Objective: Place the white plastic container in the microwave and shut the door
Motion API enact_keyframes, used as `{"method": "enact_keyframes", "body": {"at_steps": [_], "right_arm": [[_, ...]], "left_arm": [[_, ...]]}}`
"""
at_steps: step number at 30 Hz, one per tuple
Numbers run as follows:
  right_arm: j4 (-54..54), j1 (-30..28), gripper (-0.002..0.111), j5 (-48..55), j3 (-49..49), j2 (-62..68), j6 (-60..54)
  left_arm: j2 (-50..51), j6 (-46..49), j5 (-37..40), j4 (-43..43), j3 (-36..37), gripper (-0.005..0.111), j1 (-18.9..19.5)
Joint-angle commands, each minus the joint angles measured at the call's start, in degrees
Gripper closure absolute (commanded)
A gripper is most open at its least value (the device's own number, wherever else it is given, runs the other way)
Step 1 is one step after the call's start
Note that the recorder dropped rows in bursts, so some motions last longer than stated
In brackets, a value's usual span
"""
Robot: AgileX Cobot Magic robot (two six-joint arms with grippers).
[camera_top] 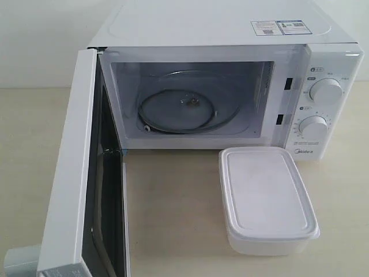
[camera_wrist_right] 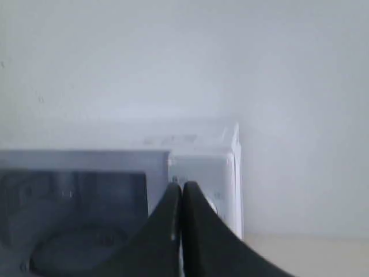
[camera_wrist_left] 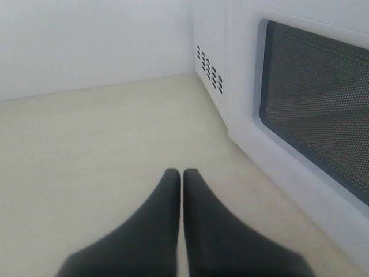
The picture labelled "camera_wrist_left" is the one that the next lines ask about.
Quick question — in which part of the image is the white microwave door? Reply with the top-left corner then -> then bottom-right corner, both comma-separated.
225,1 -> 368,226

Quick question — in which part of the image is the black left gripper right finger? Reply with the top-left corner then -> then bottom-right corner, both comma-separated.
183,169 -> 312,276

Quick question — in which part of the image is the white microwave oven body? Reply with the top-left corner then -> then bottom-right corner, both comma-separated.
191,1 -> 229,128

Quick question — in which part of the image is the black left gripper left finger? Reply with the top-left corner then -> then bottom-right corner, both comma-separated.
57,169 -> 180,276

